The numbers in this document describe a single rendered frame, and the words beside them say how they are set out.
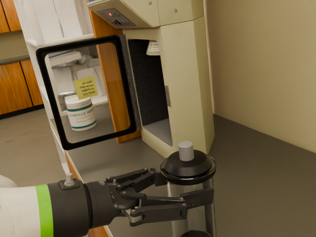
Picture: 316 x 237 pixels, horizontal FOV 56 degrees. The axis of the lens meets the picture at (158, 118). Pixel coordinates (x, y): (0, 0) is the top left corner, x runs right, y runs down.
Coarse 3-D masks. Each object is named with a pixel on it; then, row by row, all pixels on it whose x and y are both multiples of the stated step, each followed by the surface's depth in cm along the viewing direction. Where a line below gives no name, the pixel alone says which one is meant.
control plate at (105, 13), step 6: (102, 12) 99; (108, 12) 94; (114, 12) 90; (108, 18) 102; (114, 18) 97; (120, 18) 93; (126, 18) 89; (114, 24) 105; (120, 24) 100; (126, 24) 96; (132, 24) 92
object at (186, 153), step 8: (184, 144) 56; (192, 144) 56; (176, 152) 60; (184, 152) 55; (192, 152) 56; (200, 152) 59; (168, 160) 57; (176, 160) 57; (184, 160) 56; (192, 160) 56; (200, 160) 56; (208, 160) 56; (168, 168) 56; (176, 168) 55; (184, 168) 54; (192, 168) 54; (200, 168) 54; (208, 168) 55
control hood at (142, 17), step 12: (96, 0) 93; (108, 0) 83; (120, 0) 78; (132, 0) 79; (144, 0) 80; (156, 0) 82; (96, 12) 104; (120, 12) 87; (132, 12) 81; (144, 12) 81; (156, 12) 83; (144, 24) 85; (156, 24) 83
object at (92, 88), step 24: (96, 48) 109; (48, 72) 106; (72, 72) 109; (96, 72) 112; (72, 96) 112; (96, 96) 115; (120, 96) 118; (72, 120) 114; (96, 120) 117; (120, 120) 121
